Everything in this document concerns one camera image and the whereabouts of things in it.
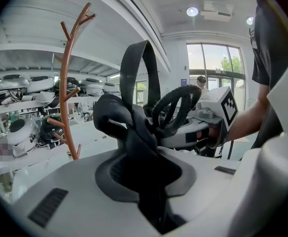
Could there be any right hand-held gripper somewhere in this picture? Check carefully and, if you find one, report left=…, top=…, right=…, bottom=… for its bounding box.
left=159, top=86, right=240, bottom=158

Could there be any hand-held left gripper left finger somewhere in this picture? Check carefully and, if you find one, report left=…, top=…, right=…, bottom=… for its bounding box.
left=12, top=149, right=163, bottom=237

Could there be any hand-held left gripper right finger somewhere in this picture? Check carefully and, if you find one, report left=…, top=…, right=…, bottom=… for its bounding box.
left=158, top=47, right=288, bottom=237

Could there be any black backpack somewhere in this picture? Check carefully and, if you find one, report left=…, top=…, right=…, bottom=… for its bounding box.
left=93, top=39, right=203, bottom=235

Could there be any brown branch-shaped coat rack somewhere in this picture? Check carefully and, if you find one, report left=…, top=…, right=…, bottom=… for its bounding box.
left=54, top=1, right=96, bottom=160

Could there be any person's right forearm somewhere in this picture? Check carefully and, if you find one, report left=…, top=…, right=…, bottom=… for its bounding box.
left=226, top=82, right=270, bottom=142

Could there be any person's right hand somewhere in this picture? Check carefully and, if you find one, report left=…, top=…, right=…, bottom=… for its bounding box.
left=196, top=127, right=220, bottom=141

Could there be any glass entrance door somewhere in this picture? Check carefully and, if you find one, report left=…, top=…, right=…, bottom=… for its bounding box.
left=189, top=69, right=247, bottom=113

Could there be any large glass window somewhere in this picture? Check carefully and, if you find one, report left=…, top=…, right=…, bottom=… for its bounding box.
left=186, top=42, right=246, bottom=74

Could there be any row of white round devices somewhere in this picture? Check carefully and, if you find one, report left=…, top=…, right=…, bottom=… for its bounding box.
left=0, top=74, right=120, bottom=155

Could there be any white shelving unit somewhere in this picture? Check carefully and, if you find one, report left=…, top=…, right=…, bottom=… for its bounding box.
left=0, top=43, right=121, bottom=175

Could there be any person's black shirt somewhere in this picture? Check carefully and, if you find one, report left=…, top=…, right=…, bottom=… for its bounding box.
left=249, top=0, right=288, bottom=150

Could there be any white ceiling projector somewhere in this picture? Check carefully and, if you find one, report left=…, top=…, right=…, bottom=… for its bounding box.
left=200, top=0, right=234, bottom=22

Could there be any black cable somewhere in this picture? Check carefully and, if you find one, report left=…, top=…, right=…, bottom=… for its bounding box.
left=226, top=139, right=235, bottom=160

